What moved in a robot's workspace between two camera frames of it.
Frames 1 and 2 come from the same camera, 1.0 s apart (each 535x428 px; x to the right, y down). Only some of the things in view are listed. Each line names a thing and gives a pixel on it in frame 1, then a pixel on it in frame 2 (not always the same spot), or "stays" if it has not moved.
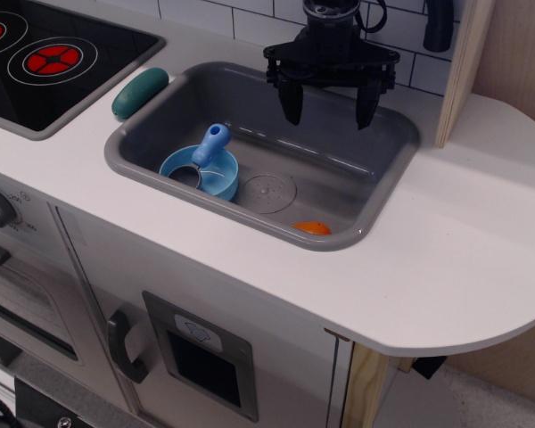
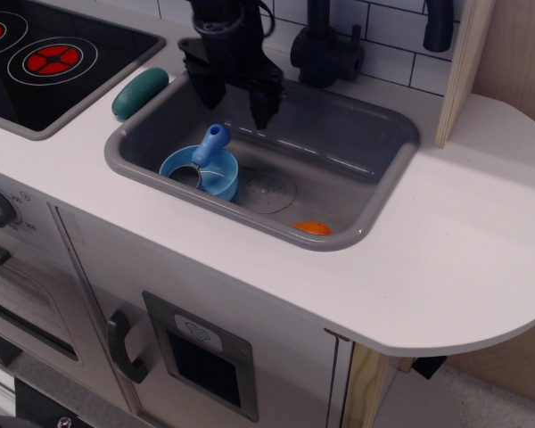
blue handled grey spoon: [189, 175] stays
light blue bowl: [219, 178] stays
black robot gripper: [330, 53] -> [230, 49]
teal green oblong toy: [139, 90] stays
